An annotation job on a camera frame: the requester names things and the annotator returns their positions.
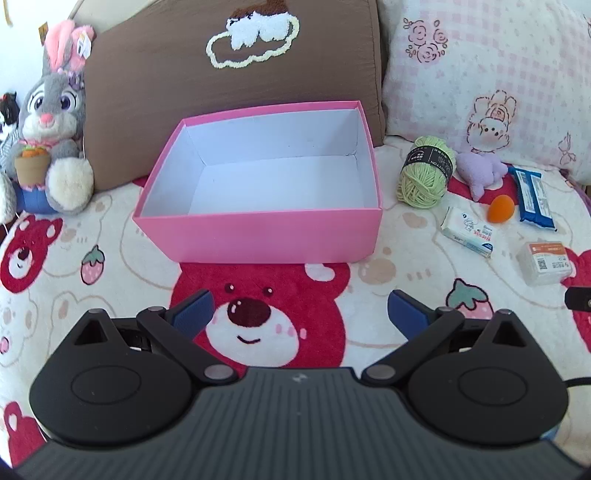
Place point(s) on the clear box with orange label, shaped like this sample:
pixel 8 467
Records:
pixel 545 265

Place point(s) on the purple plush toy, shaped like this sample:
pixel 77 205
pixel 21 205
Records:
pixel 480 170

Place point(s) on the bear printed blanket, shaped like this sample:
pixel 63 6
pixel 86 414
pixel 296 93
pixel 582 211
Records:
pixel 415 277

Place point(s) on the green yarn ball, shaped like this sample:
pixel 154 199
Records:
pixel 422 184

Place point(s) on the orange makeup sponge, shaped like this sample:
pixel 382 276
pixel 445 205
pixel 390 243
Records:
pixel 501 210

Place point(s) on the black and white plush toy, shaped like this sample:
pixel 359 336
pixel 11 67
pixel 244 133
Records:
pixel 7 120

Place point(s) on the brown embroidered pillow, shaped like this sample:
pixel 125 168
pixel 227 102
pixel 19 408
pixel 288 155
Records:
pixel 147 92

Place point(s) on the grey rabbit plush toy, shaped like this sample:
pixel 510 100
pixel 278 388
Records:
pixel 51 101

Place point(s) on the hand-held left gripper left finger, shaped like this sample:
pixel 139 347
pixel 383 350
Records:
pixel 194 314

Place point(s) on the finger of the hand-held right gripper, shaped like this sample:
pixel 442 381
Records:
pixel 579 300

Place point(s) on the white tissue pack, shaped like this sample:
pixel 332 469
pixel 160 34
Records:
pixel 466 228

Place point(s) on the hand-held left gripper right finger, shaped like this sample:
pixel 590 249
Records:
pixel 406 314

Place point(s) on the blue wipes packet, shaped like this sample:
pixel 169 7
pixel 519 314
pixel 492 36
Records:
pixel 531 198

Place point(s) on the pink checked pillow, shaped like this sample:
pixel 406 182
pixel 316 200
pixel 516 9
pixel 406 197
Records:
pixel 508 55

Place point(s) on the pink cardboard box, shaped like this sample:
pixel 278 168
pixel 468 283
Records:
pixel 258 240

